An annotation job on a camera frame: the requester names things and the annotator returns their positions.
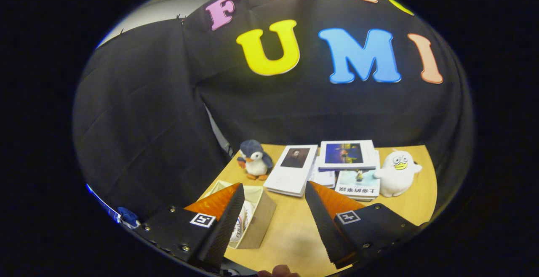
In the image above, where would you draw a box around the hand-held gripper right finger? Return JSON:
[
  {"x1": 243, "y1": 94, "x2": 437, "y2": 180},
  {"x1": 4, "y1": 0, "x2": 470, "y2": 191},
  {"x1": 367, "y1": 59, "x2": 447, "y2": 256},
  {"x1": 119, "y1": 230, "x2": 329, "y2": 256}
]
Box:
[{"x1": 304, "y1": 180, "x2": 428, "y2": 269}]

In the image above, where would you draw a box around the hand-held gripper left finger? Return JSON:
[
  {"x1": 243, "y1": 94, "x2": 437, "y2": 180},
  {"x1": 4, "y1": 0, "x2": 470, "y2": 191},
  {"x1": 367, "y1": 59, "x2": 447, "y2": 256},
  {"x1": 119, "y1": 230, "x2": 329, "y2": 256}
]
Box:
[{"x1": 135, "y1": 182, "x2": 245, "y2": 269}]

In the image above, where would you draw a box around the white canvas shoe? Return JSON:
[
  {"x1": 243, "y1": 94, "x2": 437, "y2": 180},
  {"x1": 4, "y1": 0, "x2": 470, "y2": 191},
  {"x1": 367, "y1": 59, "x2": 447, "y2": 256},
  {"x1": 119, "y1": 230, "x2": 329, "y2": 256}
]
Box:
[{"x1": 229, "y1": 200, "x2": 254, "y2": 244}]

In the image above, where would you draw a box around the beige fabric storage box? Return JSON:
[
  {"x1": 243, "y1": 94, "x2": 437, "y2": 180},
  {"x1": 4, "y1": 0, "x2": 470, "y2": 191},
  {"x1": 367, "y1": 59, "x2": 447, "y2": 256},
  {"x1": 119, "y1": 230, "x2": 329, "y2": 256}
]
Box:
[{"x1": 202, "y1": 180, "x2": 278, "y2": 250}]

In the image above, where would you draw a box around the plain white book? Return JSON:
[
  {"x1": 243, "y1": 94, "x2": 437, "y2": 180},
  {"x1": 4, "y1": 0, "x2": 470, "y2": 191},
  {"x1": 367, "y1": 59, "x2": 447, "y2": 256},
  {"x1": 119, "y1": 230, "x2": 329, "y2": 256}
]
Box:
[{"x1": 310, "y1": 159, "x2": 336, "y2": 188}]

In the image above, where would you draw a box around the pale teal cover book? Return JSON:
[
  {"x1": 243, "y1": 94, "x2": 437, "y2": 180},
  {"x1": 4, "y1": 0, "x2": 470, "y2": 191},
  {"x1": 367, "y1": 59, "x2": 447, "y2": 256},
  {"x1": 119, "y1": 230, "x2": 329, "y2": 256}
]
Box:
[{"x1": 335, "y1": 170, "x2": 382, "y2": 202}]

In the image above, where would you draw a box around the white portrait cover book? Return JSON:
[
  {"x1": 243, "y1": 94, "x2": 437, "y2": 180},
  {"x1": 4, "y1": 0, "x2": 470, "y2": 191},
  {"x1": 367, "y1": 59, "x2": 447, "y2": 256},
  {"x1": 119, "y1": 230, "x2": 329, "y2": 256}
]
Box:
[{"x1": 263, "y1": 144, "x2": 319, "y2": 197}]

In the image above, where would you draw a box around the grey penguin plush toy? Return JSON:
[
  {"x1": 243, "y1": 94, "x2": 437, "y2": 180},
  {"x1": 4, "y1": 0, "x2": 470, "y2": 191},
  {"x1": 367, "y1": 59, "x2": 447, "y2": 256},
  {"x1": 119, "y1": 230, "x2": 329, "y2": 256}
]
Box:
[{"x1": 237, "y1": 139, "x2": 274, "y2": 181}]

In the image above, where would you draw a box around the blue picture cover book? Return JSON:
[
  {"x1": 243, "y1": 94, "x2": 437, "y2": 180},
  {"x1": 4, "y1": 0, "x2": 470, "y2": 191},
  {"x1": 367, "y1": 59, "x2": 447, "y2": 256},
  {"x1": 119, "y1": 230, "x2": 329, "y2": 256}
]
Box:
[{"x1": 318, "y1": 140, "x2": 378, "y2": 172}]

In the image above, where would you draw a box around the white duck plush toy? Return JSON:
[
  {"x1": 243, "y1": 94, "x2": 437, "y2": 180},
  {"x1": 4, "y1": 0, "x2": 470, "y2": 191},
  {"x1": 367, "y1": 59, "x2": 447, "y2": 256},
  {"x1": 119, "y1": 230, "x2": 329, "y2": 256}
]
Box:
[{"x1": 374, "y1": 149, "x2": 423, "y2": 198}]

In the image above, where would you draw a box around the small blue object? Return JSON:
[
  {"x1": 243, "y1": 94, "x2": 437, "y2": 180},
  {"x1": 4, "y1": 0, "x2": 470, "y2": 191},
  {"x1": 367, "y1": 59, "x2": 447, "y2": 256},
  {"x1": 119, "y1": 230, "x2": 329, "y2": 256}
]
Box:
[{"x1": 117, "y1": 207, "x2": 140, "y2": 229}]

